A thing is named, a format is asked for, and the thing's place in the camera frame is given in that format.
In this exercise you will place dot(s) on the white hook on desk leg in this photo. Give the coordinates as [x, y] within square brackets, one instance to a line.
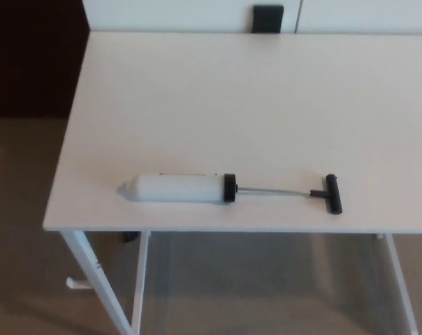
[77, 283]

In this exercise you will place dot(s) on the white cabinet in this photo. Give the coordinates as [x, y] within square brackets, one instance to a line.
[354, 15]

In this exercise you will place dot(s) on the white desk with metal frame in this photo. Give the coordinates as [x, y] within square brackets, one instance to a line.
[232, 104]

